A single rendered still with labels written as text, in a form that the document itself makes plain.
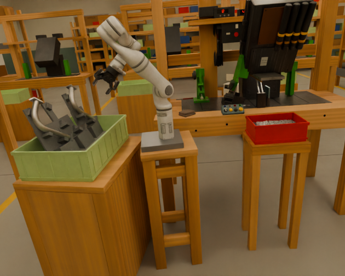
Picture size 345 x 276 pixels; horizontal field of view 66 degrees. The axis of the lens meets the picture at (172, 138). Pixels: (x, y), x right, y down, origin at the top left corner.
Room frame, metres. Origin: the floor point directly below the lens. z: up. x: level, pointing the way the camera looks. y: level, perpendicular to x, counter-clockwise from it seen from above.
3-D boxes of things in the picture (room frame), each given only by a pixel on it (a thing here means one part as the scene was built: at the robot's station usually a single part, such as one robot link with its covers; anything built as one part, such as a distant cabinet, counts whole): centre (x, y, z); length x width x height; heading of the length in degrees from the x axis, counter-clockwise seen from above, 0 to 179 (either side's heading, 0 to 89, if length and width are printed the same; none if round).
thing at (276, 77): (1.98, -0.72, 1.11); 0.39 x 0.16 x 0.03; 177
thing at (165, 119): (1.48, 0.03, 0.97); 0.09 x 0.09 x 0.17; 10
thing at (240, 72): (2.03, -0.57, 1.17); 0.13 x 0.12 x 0.20; 87
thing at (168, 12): (9.15, -0.11, 1.12); 3.01 x 0.54 x 2.24; 87
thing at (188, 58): (2.45, -0.67, 1.23); 1.30 x 0.05 x 0.09; 87
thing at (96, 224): (1.50, 0.53, 0.39); 0.68 x 0.52 x 0.79; 167
